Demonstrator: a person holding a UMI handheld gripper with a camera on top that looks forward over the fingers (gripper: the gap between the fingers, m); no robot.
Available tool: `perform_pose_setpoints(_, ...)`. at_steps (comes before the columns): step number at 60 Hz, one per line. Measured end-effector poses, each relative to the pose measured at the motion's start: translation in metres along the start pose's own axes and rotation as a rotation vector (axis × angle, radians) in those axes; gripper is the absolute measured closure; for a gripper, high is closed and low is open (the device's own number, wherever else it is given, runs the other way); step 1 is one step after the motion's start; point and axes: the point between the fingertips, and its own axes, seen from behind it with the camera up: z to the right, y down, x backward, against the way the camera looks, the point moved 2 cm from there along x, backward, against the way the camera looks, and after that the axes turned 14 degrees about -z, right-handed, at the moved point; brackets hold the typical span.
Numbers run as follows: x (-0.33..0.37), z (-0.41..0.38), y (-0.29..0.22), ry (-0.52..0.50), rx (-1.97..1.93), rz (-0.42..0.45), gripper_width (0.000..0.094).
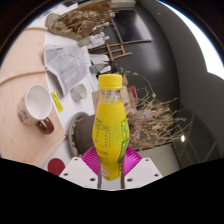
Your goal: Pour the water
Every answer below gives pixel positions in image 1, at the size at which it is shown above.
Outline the small yellow tube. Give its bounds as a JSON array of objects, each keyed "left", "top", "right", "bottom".
[{"left": 50, "top": 90, "right": 64, "bottom": 113}]

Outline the white mug with brown handle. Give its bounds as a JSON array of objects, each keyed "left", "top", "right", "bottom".
[{"left": 17, "top": 83, "right": 55, "bottom": 135}]

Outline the dark wall screen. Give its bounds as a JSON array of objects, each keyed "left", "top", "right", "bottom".
[{"left": 111, "top": 9, "right": 153, "bottom": 45}]

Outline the open newspaper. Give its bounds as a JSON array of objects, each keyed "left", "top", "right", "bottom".
[{"left": 43, "top": 44, "right": 93, "bottom": 98}]

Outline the dry plant in grey pot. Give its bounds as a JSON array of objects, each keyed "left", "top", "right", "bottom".
[{"left": 73, "top": 71, "right": 194, "bottom": 156}]

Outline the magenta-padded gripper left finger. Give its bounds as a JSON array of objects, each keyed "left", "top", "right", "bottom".
[{"left": 59, "top": 146, "right": 103, "bottom": 190}]

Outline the grey spray bottle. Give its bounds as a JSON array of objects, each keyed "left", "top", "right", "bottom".
[{"left": 89, "top": 63, "right": 112, "bottom": 75}]

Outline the red box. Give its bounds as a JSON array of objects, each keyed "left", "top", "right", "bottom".
[{"left": 127, "top": 85, "right": 138, "bottom": 101}]

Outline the yellow drink bottle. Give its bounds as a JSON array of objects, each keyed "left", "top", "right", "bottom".
[{"left": 92, "top": 73, "right": 131, "bottom": 181}]

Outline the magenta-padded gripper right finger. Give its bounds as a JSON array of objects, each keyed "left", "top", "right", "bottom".
[{"left": 120, "top": 146, "right": 164, "bottom": 190}]

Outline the white chair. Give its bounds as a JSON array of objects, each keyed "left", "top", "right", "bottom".
[{"left": 89, "top": 54, "right": 110, "bottom": 65}]

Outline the small white tape roll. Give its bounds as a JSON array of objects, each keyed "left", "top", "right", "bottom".
[{"left": 70, "top": 83, "right": 88, "bottom": 103}]

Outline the white plaster bust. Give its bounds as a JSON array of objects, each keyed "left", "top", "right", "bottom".
[{"left": 87, "top": 32, "right": 111, "bottom": 49}]

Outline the wooden easel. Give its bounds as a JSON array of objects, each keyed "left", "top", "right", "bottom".
[{"left": 89, "top": 42, "right": 133, "bottom": 62}]

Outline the green cup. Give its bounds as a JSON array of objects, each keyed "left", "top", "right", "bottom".
[{"left": 78, "top": 37, "right": 91, "bottom": 46}]

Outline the white ceiling light strip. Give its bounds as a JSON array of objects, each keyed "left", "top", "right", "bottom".
[{"left": 159, "top": 0, "right": 224, "bottom": 81}]

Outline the flat round red coaster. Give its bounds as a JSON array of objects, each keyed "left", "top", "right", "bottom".
[{"left": 47, "top": 157, "right": 66, "bottom": 177}]

